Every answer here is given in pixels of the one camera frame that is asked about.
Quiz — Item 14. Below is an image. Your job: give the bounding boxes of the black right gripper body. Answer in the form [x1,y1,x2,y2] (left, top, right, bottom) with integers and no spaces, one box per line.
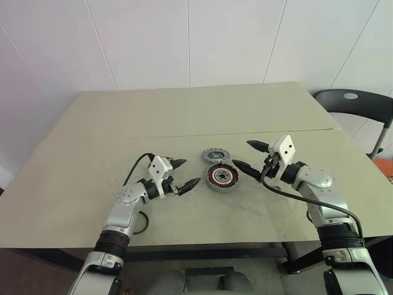
[260,153,281,180]

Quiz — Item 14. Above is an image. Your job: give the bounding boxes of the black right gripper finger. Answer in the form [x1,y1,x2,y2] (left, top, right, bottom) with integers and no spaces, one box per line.
[231,159,265,181]
[246,140,271,154]

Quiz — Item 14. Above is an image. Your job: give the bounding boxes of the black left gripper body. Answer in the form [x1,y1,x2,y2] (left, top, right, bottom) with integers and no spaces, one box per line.
[160,158,182,197]

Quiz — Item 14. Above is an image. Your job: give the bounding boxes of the round motor stator copper windings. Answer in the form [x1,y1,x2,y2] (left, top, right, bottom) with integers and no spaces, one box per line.
[204,163,241,193]

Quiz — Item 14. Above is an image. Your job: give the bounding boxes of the grey finned motor rotor cover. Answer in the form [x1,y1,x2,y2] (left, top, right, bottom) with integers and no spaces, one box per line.
[201,147,230,164]

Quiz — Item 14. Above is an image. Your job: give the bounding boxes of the black table leg foot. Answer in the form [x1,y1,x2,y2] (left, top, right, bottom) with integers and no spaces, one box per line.
[281,239,324,267]

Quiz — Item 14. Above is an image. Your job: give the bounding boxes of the black folding chair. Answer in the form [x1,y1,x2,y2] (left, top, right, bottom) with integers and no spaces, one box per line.
[313,88,393,161]

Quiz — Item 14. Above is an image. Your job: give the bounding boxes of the dark grey rounded shape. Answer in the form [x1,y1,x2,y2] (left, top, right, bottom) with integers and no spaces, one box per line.
[218,266,256,295]

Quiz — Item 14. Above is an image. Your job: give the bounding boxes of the orange patterned cloth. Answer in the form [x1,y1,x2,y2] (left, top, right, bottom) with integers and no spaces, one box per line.
[373,157,393,186]

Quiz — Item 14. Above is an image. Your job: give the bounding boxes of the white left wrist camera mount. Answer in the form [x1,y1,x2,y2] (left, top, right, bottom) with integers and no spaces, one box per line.
[148,155,173,198]

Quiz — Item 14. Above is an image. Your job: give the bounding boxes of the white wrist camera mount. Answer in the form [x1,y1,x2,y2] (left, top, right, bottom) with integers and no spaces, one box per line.
[148,155,173,198]
[268,134,297,183]

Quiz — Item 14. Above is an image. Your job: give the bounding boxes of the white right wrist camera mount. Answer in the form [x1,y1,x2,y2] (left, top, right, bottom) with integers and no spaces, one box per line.
[268,134,297,183]

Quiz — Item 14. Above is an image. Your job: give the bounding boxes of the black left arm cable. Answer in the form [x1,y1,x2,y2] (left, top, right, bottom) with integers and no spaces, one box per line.
[122,152,155,235]

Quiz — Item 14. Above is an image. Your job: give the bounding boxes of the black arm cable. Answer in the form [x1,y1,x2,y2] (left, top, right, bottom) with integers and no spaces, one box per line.
[122,152,155,235]
[260,155,365,240]

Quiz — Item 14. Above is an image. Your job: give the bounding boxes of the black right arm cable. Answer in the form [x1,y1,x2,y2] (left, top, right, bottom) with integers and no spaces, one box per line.
[260,155,365,240]

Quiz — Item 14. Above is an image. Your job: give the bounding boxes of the dark metal table frame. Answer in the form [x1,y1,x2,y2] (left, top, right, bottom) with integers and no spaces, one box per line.
[0,235,393,271]

